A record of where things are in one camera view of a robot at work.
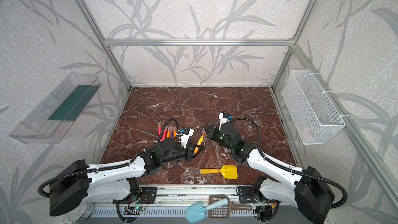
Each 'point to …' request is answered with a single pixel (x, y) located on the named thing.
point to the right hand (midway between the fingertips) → (203, 123)
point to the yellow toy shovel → (229, 171)
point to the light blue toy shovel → (195, 212)
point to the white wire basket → (315, 117)
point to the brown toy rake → (222, 210)
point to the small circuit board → (132, 211)
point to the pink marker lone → (165, 134)
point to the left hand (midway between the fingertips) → (205, 145)
